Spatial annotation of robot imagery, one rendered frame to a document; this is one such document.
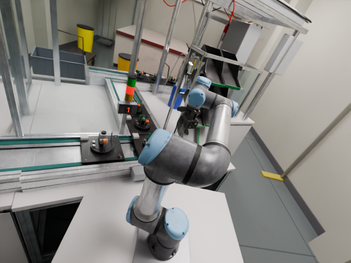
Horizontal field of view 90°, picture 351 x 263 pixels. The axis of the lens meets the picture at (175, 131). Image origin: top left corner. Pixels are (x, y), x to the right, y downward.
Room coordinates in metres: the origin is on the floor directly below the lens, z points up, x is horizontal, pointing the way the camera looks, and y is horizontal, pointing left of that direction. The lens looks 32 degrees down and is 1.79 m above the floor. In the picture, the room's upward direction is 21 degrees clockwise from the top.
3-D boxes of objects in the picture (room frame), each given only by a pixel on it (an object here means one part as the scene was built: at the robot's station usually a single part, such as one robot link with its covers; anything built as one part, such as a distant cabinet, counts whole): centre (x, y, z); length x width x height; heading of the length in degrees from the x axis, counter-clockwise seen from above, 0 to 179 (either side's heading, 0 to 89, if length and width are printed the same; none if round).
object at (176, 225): (0.43, -0.13, 1.06); 0.13 x 0.12 x 0.14; 86
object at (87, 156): (0.81, 0.40, 0.96); 0.24 x 0.24 x 0.02; 37
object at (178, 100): (2.01, 0.14, 1.00); 0.16 x 0.16 x 0.27
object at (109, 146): (0.81, 0.40, 0.98); 0.14 x 0.14 x 0.02
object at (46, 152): (0.85, 0.39, 0.91); 0.84 x 0.28 x 0.10; 127
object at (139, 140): (1.01, 0.13, 1.01); 0.24 x 0.24 x 0.13; 37
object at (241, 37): (2.31, -0.34, 1.50); 0.38 x 0.21 x 0.88; 37
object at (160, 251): (0.44, -0.14, 0.94); 0.15 x 0.15 x 0.10
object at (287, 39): (2.51, -0.89, 1.43); 0.30 x 0.09 x 1.13; 127
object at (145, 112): (1.40, 0.43, 1.01); 0.24 x 0.24 x 0.13; 37
